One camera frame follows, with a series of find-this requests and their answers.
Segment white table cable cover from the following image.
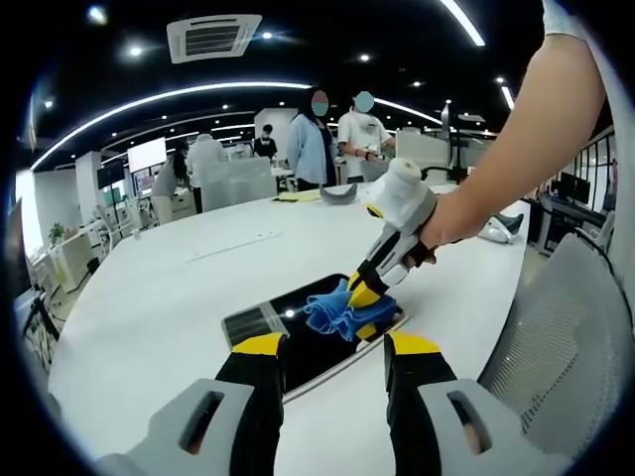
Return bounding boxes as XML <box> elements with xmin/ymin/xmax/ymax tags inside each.
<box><xmin>183</xmin><ymin>229</ymin><xmax>283</xmax><ymax>264</ymax></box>

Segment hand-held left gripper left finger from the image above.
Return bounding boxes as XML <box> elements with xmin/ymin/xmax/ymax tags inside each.
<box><xmin>93</xmin><ymin>331</ymin><xmax>290</xmax><ymax>476</ymax></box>

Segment white cabinet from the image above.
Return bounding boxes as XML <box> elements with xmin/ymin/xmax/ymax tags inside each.
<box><xmin>32</xmin><ymin>235</ymin><xmax>93</xmax><ymax>294</ymax></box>

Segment black desktop monitor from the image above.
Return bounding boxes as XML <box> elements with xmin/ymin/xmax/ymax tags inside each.
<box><xmin>558</xmin><ymin>171</ymin><xmax>592</xmax><ymax>202</ymax></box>

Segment grey desk partition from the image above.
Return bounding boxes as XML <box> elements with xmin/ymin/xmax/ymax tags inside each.
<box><xmin>199</xmin><ymin>156</ymin><xmax>278</xmax><ymax>212</ymax></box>

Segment white desk partition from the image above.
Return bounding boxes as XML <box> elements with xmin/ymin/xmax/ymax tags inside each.
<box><xmin>396</xmin><ymin>128</ymin><xmax>447</xmax><ymax>165</ymax></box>

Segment grey curved plastic piece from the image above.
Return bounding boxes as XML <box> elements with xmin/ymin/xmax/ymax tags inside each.
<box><xmin>319</xmin><ymin>181</ymin><xmax>359</xmax><ymax>205</ymax></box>

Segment black tripod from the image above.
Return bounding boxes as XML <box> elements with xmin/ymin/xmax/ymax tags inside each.
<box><xmin>22</xmin><ymin>292</ymin><xmax>64</xmax><ymax>371</ymax></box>

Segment white office chair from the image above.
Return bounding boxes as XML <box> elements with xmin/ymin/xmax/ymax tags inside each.
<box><xmin>96</xmin><ymin>202</ymin><xmax>125</xmax><ymax>249</ymax></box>

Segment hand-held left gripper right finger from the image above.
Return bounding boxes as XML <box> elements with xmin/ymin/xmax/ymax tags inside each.
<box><xmin>382</xmin><ymin>330</ymin><xmax>557</xmax><ymax>476</ymax></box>

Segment white grey curved piece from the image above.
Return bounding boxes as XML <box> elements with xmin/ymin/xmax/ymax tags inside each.
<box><xmin>475</xmin><ymin>212</ymin><xmax>526</xmax><ymax>245</ymax></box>

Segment ceiling air conditioner vent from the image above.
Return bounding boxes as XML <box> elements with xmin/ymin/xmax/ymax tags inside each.
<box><xmin>166</xmin><ymin>13</ymin><xmax>263</xmax><ymax>64</ymax></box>

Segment grey mesh office chair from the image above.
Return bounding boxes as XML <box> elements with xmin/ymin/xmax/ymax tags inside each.
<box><xmin>475</xmin><ymin>232</ymin><xmax>634</xmax><ymax>460</ymax></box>

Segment person's right hand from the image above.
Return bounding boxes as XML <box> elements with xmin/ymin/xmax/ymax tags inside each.
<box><xmin>404</xmin><ymin>187</ymin><xmax>485</xmax><ymax>269</ymax></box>

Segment wall display screen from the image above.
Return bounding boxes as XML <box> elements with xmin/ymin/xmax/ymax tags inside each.
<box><xmin>127</xmin><ymin>136</ymin><xmax>169</xmax><ymax>170</ymax></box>

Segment curved ceiling light strip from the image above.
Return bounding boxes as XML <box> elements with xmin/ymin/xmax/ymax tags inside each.
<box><xmin>374</xmin><ymin>96</ymin><xmax>445</xmax><ymax>128</ymax></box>
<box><xmin>32</xmin><ymin>81</ymin><xmax>314</xmax><ymax>170</ymax></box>
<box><xmin>439</xmin><ymin>0</ymin><xmax>487</xmax><ymax>49</ymax></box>

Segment black equipment stand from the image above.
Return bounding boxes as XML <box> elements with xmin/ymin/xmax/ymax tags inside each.
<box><xmin>443</xmin><ymin>98</ymin><xmax>472</xmax><ymax>184</ymax></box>

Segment round ceiling spotlights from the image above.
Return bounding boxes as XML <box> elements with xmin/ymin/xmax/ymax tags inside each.
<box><xmin>44</xmin><ymin>4</ymin><xmax>505</xmax><ymax>110</ymax></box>

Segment blue cleaning cloth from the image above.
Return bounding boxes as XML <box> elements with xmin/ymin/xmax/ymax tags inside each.
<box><xmin>303</xmin><ymin>278</ymin><xmax>398</xmax><ymax>342</ymax></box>

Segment black tablet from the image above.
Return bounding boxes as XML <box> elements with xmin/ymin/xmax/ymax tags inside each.
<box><xmin>220</xmin><ymin>272</ymin><xmax>416</xmax><ymax>398</ymax></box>

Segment yellow notepad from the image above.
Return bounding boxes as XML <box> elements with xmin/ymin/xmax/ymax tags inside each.
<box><xmin>270</xmin><ymin>190</ymin><xmax>321</xmax><ymax>203</ymax></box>

